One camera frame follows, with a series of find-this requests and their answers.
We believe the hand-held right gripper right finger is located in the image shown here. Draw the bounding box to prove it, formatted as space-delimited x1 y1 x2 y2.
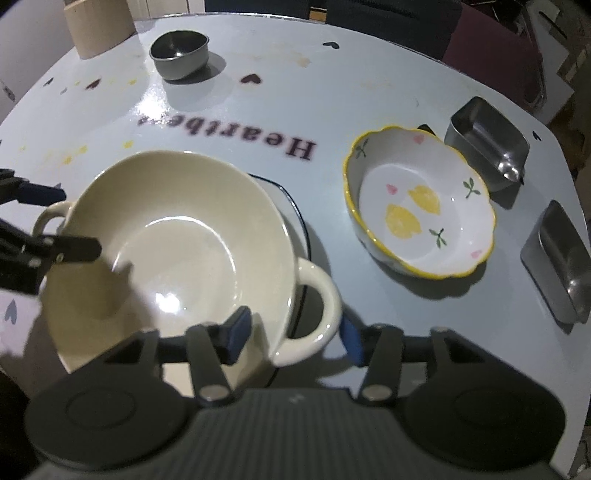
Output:
339 310 490 403

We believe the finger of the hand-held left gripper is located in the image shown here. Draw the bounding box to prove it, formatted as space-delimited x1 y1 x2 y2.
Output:
0 170 68 206
0 219 102 296

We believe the beige thermos jug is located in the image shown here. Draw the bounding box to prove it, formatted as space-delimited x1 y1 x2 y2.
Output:
64 0 137 60

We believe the dark blue chair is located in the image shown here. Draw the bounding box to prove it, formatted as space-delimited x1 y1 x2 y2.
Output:
325 0 462 61
203 0 319 21

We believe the rectangular steel container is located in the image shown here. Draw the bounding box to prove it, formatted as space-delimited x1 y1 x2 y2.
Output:
444 97 530 193
521 200 591 324

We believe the cream bowl with handles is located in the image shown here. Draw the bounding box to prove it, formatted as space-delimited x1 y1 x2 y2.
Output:
32 150 343 374

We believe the small round steel bowl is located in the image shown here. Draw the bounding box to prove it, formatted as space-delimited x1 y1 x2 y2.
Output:
149 31 211 81

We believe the maroon chair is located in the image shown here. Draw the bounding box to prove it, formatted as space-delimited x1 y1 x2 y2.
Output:
443 0 548 108

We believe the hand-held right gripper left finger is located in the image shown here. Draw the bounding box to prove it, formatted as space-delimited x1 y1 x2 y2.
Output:
104 308 252 407

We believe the yellow rimmed lemon print bowl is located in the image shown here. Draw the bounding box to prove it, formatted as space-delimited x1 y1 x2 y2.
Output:
342 126 497 280

